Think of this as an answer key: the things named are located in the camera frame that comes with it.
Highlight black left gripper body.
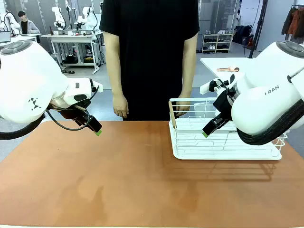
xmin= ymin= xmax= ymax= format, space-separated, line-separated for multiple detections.
xmin=59 ymin=105 xmax=93 ymax=127

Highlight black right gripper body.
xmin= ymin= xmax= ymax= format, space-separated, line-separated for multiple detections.
xmin=213 ymin=90 xmax=236 ymax=122

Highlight white wire dish rack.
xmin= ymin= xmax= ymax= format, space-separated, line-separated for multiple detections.
xmin=168 ymin=97 xmax=288 ymax=161

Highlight person's left forearm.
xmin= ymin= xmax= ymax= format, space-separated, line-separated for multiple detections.
xmin=180 ymin=32 xmax=199 ymax=98

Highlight person's right forearm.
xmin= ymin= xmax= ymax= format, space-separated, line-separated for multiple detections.
xmin=103 ymin=30 xmax=127 ymax=98

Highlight person's right hand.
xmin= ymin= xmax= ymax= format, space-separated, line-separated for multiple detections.
xmin=112 ymin=94 xmax=130 ymax=119

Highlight person's left hand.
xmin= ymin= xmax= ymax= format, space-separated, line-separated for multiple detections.
xmin=174 ymin=95 xmax=191 ymax=117

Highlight white plastic bag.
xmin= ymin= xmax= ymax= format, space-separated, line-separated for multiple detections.
xmin=193 ymin=101 xmax=215 ymax=117

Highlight white side table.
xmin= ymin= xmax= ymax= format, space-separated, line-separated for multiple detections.
xmin=200 ymin=57 xmax=264 ymax=83

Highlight wooden shoe rack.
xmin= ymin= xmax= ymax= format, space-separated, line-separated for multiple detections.
xmin=202 ymin=33 xmax=235 ymax=54

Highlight black luggage bags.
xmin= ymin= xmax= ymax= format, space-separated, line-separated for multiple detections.
xmin=233 ymin=24 xmax=253 ymax=46

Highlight white background workbench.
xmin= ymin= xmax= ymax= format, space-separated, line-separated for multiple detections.
xmin=40 ymin=32 xmax=105 ymax=75

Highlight black vertical stand pole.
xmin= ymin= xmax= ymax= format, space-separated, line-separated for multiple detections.
xmin=248 ymin=0 xmax=269 ymax=59

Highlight person in black t-shirt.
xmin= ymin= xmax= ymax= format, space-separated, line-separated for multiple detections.
xmin=99 ymin=0 xmax=200 ymax=122

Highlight seated person in grey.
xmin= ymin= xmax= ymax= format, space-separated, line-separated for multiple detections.
xmin=17 ymin=10 xmax=41 ymax=35

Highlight olive hanging jacket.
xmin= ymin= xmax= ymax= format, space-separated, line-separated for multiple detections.
xmin=281 ymin=7 xmax=295 ymax=36

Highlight orange hanging jacket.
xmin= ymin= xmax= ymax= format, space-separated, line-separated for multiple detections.
xmin=288 ymin=8 xmax=304 ymax=40

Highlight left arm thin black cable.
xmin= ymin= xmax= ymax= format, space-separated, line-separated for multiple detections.
xmin=46 ymin=85 xmax=100 ymax=132

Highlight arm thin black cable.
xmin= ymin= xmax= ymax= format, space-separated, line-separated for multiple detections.
xmin=216 ymin=78 xmax=235 ymax=96
xmin=46 ymin=85 xmax=100 ymax=132

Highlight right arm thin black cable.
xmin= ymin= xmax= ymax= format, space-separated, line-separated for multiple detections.
xmin=216 ymin=78 xmax=235 ymax=96

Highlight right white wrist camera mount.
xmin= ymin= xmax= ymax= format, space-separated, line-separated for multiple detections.
xmin=199 ymin=78 xmax=222 ymax=95

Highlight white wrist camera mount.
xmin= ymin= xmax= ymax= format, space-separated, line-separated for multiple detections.
xmin=91 ymin=79 xmax=104 ymax=94
xmin=199 ymin=78 xmax=222 ymax=95

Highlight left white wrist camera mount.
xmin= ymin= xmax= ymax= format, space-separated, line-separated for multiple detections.
xmin=91 ymin=79 xmax=104 ymax=94

